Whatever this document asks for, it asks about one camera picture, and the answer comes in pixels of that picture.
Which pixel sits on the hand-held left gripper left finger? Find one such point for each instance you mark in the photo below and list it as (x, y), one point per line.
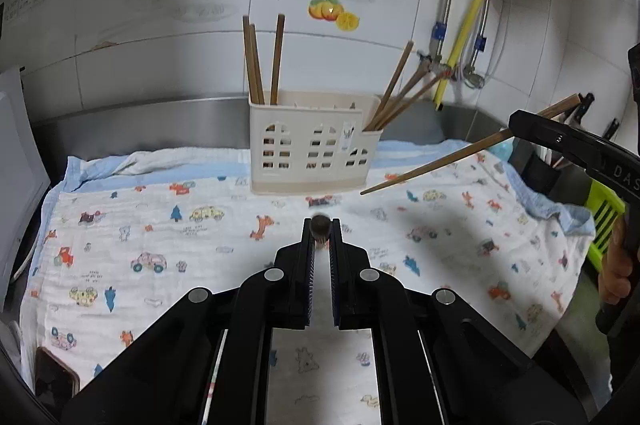
(308, 290)

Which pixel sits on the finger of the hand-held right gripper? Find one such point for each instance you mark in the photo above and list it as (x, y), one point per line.
(550, 132)

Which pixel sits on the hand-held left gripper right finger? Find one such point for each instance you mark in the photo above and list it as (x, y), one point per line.
(334, 290)

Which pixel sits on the brown wooden chopstick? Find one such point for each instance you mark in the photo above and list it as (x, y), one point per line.
(395, 77)
(422, 95)
(440, 162)
(257, 70)
(276, 60)
(248, 55)
(320, 226)
(407, 92)

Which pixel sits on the cream plastic utensil holder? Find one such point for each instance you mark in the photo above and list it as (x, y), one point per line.
(310, 145)

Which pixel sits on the person's right hand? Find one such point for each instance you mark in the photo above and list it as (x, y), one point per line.
(615, 270)

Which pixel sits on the green plastic basket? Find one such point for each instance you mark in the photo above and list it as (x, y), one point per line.
(605, 210)

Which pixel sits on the black utensil cup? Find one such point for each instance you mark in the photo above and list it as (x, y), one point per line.
(542, 175)

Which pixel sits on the round metal water valve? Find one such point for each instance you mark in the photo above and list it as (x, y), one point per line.
(472, 77)

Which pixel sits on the white animal print cloth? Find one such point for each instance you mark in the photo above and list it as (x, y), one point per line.
(200, 245)

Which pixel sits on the light blue towel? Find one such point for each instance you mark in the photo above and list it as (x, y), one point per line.
(100, 167)

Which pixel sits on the black smartphone brown case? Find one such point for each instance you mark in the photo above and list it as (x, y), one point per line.
(55, 377)

